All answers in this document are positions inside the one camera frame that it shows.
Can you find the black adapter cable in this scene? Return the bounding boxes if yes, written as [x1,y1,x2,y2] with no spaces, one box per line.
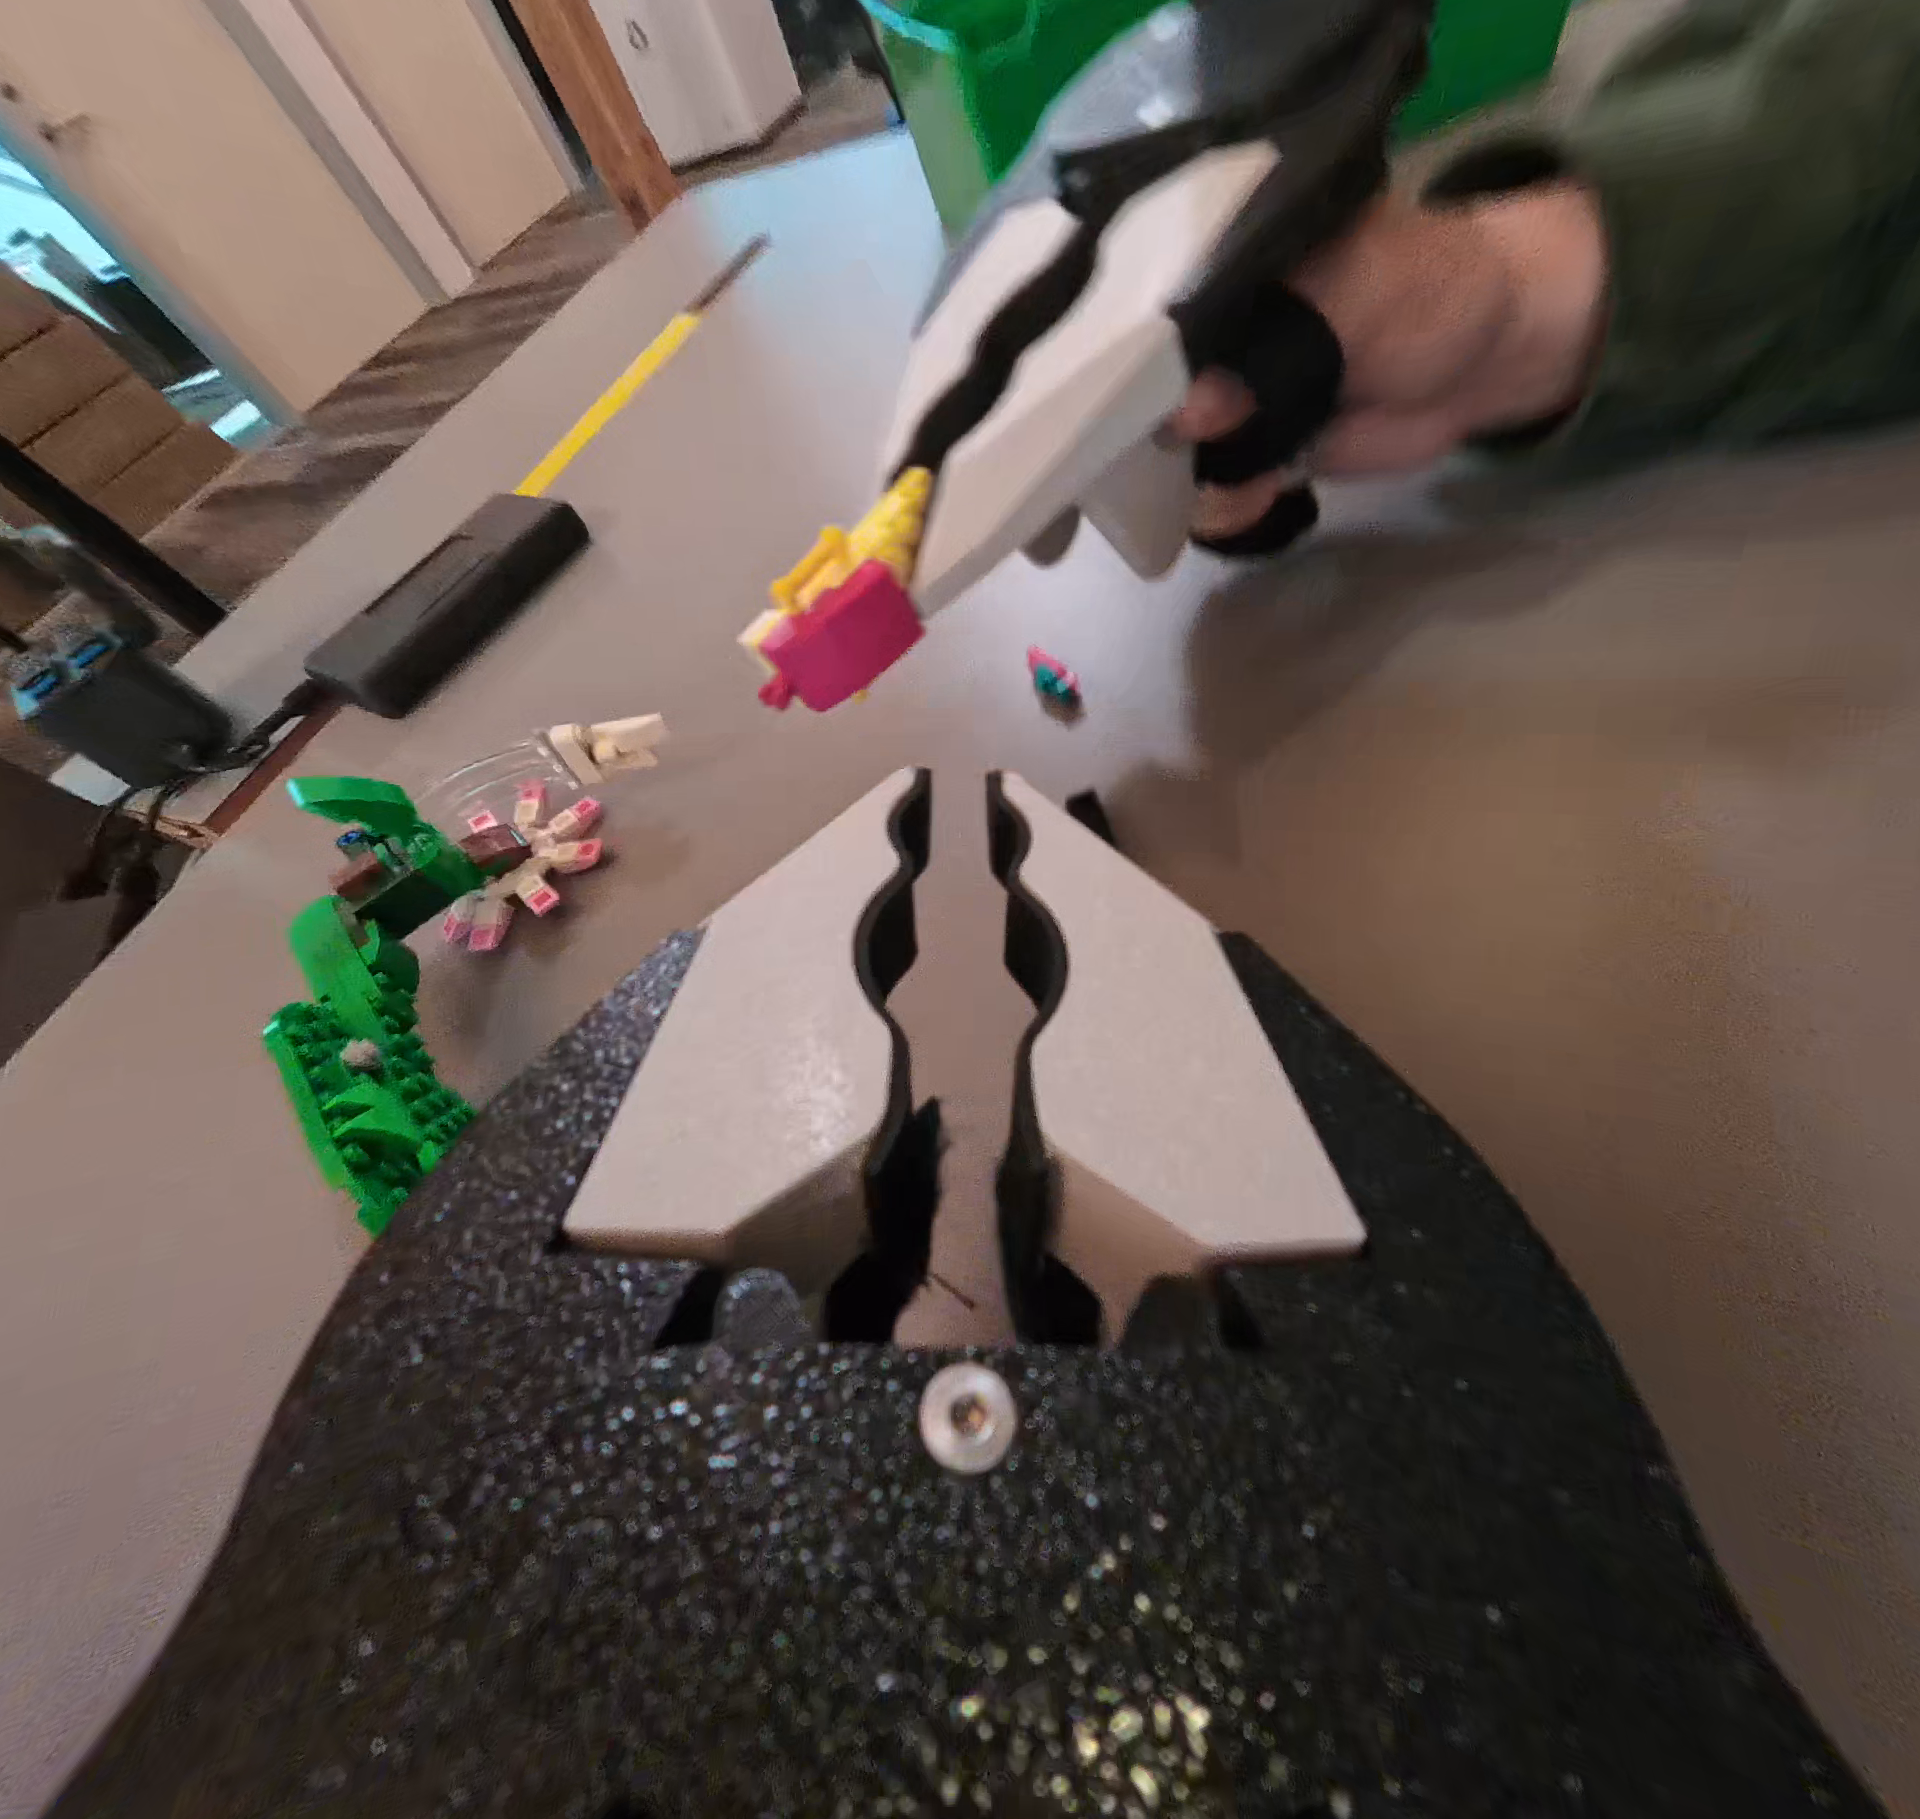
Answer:
[144,679,331,809]

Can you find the green lego plant build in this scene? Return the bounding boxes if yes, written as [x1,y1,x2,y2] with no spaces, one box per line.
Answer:
[265,777,488,1237]

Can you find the white recycling bins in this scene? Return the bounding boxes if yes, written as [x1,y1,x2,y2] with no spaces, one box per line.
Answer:
[578,0,805,171]

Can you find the dark usb hub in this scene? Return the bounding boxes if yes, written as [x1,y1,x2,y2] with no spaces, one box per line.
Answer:
[7,632,237,790]

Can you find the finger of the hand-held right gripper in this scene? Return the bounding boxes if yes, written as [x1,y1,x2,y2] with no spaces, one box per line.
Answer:
[882,195,1087,472]
[908,145,1278,619]

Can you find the person's right forearm green sleeve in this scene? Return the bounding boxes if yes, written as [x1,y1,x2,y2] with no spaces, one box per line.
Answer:
[1388,0,1920,486]

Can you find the yellow tape strip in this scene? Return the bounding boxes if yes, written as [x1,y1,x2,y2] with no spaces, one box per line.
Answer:
[517,236,770,498]

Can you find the pink and white lego flower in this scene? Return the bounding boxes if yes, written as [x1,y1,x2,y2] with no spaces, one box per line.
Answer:
[439,783,605,954]

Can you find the black power adapter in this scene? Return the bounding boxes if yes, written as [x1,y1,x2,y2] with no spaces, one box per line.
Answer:
[305,494,589,719]

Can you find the white cabinet doors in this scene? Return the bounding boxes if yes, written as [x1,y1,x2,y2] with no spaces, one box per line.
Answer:
[0,0,589,417]

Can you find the wooden post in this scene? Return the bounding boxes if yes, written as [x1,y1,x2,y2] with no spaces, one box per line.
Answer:
[457,0,680,232]

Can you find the yellow and magenta lego piece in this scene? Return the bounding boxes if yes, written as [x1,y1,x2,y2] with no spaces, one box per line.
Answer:
[737,467,932,714]

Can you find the cardboard boxes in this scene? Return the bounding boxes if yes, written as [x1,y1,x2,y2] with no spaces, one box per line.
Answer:
[0,265,244,538]

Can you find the white lego hinge piece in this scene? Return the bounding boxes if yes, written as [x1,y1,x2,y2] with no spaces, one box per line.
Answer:
[549,712,667,785]

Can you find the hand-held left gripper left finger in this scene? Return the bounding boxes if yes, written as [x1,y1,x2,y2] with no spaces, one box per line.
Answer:
[562,767,936,1269]

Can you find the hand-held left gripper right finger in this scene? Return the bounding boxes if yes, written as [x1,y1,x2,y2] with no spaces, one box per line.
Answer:
[986,770,1368,1317]

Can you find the clear curved lego piece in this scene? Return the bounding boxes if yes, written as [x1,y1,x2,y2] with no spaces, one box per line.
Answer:
[414,735,570,818]

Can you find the green plastic bin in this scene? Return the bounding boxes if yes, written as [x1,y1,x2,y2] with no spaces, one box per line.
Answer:
[854,0,1647,247]

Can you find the person's right hand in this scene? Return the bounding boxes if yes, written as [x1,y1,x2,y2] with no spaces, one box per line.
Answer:
[1171,182,1610,544]

